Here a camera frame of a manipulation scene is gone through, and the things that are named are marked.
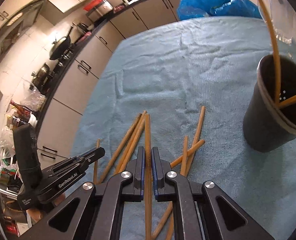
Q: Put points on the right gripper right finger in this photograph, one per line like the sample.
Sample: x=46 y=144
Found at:
x=201 y=211

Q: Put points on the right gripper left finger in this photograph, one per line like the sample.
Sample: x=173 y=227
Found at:
x=93 y=211

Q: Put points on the beige lower kitchen cabinets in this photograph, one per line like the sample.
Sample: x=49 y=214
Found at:
x=80 y=74

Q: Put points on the bottles and bags clutter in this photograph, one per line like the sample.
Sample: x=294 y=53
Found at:
x=20 y=109

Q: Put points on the black utensil holder cup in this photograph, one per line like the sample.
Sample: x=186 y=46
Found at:
x=265 y=127

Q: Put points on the dark pot on stove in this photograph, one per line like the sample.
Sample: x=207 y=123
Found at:
x=43 y=76

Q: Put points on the blue towel table cover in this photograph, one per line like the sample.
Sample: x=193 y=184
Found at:
x=171 y=72

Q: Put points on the black wok on stove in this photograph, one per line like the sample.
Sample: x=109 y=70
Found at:
x=60 y=46

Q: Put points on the range hood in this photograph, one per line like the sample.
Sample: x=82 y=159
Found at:
x=10 y=32

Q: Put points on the red basin on cooker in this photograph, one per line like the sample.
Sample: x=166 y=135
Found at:
x=92 y=4

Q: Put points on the steel rice cooker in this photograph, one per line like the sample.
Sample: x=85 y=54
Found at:
x=103 y=8

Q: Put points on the clear glass pitcher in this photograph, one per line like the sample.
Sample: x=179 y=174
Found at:
x=281 y=14

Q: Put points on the blue plastic bag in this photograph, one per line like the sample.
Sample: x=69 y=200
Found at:
x=188 y=9

